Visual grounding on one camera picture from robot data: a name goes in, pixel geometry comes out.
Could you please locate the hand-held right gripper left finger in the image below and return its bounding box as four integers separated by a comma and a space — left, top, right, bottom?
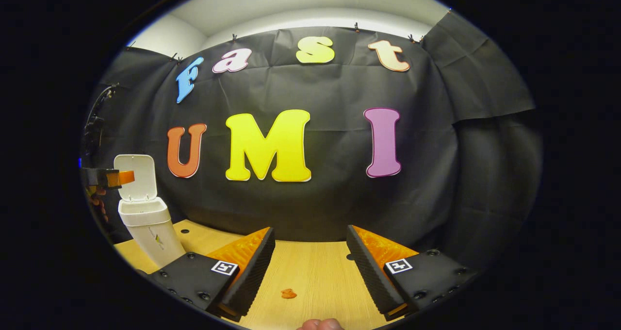
145, 227, 276, 322

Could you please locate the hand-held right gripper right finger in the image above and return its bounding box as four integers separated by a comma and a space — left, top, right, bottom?
346, 224, 480, 322

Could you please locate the white desktop garbage bin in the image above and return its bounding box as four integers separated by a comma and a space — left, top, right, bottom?
114, 154, 187, 269

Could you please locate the wooden desktop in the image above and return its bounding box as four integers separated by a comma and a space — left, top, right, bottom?
113, 218, 423, 330

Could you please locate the black backdrop cloth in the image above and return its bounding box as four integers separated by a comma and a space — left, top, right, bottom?
80, 11, 544, 272

